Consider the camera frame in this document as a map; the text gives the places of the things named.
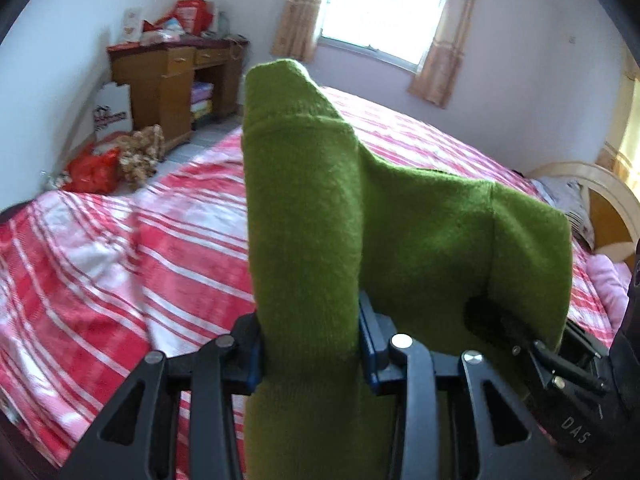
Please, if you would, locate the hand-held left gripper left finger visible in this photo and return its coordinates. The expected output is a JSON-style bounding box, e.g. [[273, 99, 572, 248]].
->
[[60, 312, 263, 480]]

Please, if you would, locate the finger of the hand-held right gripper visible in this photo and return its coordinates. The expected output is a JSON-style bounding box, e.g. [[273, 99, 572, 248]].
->
[[500, 310, 611, 395]]

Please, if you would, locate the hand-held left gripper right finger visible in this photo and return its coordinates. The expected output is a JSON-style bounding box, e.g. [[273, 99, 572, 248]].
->
[[357, 290, 576, 480]]

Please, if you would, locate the green orange striped sweater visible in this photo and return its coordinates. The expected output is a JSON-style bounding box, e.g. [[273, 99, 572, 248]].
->
[[240, 58, 573, 480]]

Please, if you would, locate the pink blanket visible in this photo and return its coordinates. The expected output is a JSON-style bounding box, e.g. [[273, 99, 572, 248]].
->
[[585, 254, 632, 331]]

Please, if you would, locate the red white plaid blanket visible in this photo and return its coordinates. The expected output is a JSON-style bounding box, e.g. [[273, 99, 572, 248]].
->
[[0, 85, 618, 480]]

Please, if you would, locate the grey striped pillow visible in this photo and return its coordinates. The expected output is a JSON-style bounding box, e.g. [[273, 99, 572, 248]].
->
[[532, 176, 596, 251]]

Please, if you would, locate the wooden headboard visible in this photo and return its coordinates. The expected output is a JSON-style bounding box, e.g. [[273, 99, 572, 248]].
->
[[527, 160, 640, 263]]

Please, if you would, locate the brown floral cloth bundle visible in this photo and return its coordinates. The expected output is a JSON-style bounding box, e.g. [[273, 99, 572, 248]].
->
[[116, 125, 166, 191]]

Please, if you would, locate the red plastic bag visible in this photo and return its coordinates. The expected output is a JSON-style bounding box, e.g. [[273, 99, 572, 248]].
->
[[64, 146, 122, 194]]

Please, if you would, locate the stack of folded cloths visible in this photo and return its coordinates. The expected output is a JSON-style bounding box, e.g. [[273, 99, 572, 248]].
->
[[190, 81, 215, 121]]

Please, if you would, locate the white paper bag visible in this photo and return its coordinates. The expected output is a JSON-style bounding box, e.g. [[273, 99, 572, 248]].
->
[[92, 82, 133, 146]]

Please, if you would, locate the wooden desk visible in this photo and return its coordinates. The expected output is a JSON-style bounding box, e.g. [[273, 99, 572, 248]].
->
[[106, 40, 250, 153]]

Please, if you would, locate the beige curtain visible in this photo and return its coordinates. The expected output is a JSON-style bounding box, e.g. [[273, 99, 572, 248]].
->
[[270, 0, 343, 63], [407, 0, 488, 110]]

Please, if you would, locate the white packet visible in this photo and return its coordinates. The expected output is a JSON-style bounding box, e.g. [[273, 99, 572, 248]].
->
[[140, 27, 183, 46]]

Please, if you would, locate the window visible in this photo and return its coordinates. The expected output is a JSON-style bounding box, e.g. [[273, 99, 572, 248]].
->
[[320, 0, 458, 73]]

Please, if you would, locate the red gift bag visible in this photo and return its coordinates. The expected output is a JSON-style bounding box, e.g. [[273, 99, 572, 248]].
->
[[155, 0, 217, 36]]

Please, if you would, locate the white card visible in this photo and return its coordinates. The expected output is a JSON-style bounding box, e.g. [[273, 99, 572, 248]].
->
[[122, 6, 144, 43]]

